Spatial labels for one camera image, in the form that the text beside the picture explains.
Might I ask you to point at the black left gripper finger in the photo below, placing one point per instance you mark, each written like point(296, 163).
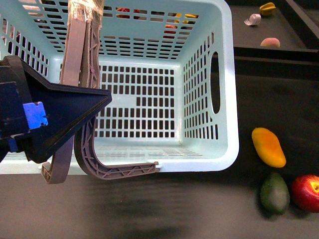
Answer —
point(36, 116)

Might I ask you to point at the grey basket handle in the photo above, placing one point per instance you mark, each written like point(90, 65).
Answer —
point(81, 69)

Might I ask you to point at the yellow star fruit far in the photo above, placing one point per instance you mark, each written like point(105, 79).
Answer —
point(267, 9)

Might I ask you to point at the red apple near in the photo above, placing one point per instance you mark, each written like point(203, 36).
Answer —
point(305, 193)

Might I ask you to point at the light blue plastic basket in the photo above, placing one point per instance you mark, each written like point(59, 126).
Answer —
point(169, 65)

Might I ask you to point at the yellow mango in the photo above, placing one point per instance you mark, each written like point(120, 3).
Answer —
point(268, 147)

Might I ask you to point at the pink peach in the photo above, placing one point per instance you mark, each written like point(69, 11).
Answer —
point(270, 42)

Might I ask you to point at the black fruit display tray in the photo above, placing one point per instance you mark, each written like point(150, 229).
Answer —
point(289, 23)

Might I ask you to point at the green avocado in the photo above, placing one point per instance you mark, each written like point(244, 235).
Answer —
point(274, 194)

